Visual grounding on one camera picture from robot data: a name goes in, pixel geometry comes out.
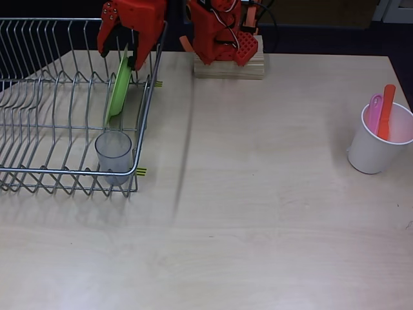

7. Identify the green plastic plate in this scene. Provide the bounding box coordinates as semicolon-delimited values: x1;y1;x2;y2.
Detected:
105;43;134;127

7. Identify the translucent grey plastic cup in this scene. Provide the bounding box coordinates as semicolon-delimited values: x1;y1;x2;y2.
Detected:
94;130;133;186

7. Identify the pink plastic fork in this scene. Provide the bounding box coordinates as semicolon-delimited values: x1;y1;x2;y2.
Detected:
368;93;385;136

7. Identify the orange plastic knife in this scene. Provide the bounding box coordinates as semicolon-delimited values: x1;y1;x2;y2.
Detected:
376;84;397;141

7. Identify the orange plastic clamp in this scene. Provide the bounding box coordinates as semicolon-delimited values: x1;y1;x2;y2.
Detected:
179;0;196;52

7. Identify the wooden base block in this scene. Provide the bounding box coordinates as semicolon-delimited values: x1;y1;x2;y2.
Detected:
193;34;265;81

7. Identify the white paper cup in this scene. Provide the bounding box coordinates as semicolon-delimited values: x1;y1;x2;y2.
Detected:
347;101;413;175

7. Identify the white servo cable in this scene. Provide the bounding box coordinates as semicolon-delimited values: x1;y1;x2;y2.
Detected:
209;6;242;50

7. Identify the metal wire dish rack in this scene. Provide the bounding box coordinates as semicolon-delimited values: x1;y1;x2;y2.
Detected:
0;18;169;198

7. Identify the black power cable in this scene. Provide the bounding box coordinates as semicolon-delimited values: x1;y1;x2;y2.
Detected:
250;0;279;54

